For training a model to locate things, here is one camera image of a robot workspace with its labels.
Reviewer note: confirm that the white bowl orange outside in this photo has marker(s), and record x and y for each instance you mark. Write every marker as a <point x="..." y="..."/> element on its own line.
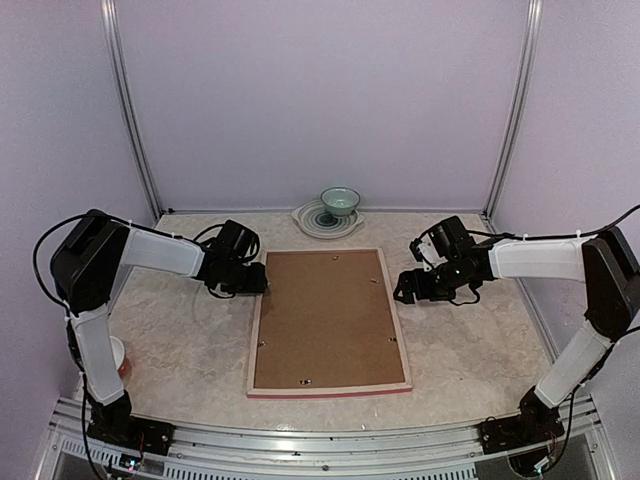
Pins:
<point x="121" y="360"/>

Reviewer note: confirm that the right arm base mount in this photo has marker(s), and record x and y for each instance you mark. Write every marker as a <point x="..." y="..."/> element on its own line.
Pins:
<point x="520" y="430"/>

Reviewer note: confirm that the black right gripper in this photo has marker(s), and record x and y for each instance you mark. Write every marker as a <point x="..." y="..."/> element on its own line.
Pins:
<point x="423" y="292"/>

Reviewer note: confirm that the left aluminium corner post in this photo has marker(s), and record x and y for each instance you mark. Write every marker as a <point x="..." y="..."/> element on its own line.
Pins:
<point x="118" y="64"/>

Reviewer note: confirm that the aluminium corner post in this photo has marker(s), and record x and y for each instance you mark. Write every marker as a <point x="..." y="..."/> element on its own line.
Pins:
<point x="517" y="107"/>
<point x="118" y="64"/>

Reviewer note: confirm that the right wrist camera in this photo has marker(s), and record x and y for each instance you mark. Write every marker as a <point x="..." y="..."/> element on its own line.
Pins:
<point x="425" y="252"/>

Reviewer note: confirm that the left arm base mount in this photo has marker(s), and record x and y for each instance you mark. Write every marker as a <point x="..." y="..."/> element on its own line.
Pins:
<point x="115" y="424"/>

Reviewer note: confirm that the white plate green rings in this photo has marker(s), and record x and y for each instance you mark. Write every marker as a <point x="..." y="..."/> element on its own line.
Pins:
<point x="320" y="225"/>

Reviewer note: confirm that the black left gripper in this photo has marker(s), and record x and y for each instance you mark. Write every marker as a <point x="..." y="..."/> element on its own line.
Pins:
<point x="258" y="284"/>

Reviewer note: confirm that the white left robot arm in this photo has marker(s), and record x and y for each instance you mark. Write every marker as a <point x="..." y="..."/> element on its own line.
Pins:
<point x="85" y="266"/>

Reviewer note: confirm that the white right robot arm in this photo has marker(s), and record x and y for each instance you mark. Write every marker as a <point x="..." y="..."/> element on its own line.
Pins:
<point x="602" y="261"/>

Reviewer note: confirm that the green ceramic bowl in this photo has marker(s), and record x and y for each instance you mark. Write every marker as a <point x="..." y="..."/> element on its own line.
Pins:
<point x="340" y="201"/>

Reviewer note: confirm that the wooden picture frame red edge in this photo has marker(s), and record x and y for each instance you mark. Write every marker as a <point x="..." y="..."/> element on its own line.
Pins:
<point x="330" y="393"/>

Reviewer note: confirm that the right aluminium corner post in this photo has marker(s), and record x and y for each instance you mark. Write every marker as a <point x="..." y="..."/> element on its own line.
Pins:
<point x="517" y="107"/>

